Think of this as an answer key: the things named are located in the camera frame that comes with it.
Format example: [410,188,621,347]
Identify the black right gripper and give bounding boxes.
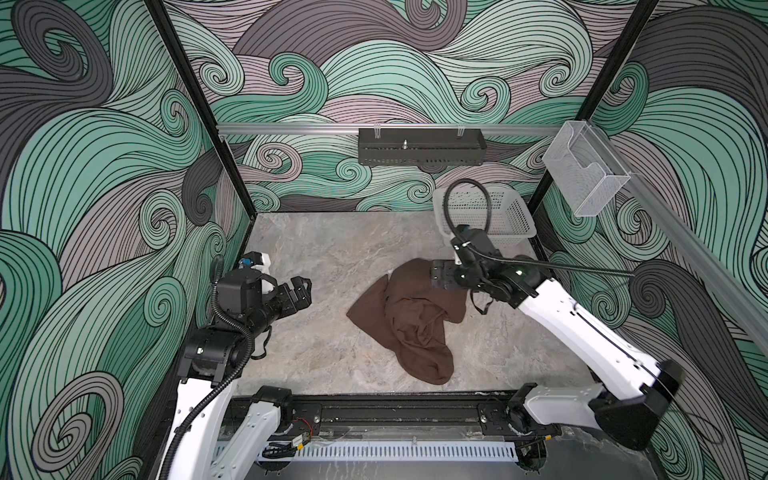
[430,256,495,295]

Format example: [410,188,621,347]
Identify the brown trousers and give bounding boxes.
[347,258,467,385]

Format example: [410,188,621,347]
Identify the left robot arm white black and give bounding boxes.
[157,254,312,479]

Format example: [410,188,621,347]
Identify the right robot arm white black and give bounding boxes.
[431,225,685,451]

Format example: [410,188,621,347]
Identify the white plastic laundry basket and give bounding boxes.
[448,184,537,256]

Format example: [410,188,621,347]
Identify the black perforated metal tray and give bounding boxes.
[357,129,488,168]

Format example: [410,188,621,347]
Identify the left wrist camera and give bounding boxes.
[238,251,271,274]

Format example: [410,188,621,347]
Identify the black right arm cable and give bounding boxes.
[442,178,637,278]

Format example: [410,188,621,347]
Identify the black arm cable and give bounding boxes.
[157,257,256,480]
[442,178,637,278]

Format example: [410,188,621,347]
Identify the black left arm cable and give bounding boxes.
[157,257,256,480]

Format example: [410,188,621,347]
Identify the black frame post right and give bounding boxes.
[528,1,658,213]

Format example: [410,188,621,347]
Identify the black frame post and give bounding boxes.
[528,1,658,213]
[144,0,257,223]

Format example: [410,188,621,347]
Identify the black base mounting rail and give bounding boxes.
[227,392,601,436]

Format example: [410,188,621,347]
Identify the clear acrylic wall holder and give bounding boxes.
[543,121,630,217]

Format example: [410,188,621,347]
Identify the white slotted cable duct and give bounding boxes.
[279,441,518,463]

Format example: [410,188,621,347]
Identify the aluminium rail back wall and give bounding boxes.
[217,122,561,137]

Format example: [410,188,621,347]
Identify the aluminium rail wall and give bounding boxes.
[217,122,561,137]
[596,128,767,352]

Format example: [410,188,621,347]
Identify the aluminium rail right wall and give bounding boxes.
[596,128,767,352]

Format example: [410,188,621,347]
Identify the black frame post left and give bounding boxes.
[144,0,257,223]

